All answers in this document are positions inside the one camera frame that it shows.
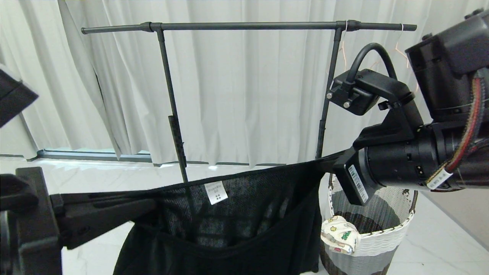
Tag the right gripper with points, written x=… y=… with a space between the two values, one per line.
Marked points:
x=393 y=160

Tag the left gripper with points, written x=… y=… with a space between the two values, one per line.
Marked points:
x=34 y=229

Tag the cream printed garment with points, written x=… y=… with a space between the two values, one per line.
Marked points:
x=340 y=235

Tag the pink clothes hanger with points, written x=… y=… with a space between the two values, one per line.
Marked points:
x=397 y=47
x=344 y=53

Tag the black short-sleeved shirt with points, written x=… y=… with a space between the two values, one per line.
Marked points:
x=248 y=244

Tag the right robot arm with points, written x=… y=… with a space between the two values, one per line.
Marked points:
x=439 y=57

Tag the white laundry basket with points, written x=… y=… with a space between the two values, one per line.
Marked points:
x=382 y=244

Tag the black clothes rack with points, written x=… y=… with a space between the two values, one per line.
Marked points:
x=248 y=26

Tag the white curtain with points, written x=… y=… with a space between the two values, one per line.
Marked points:
x=248 y=95

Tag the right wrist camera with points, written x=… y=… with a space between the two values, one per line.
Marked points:
x=355 y=95

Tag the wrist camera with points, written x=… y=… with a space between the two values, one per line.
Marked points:
x=11 y=95
x=355 y=95

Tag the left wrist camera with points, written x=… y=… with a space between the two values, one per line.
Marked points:
x=11 y=95

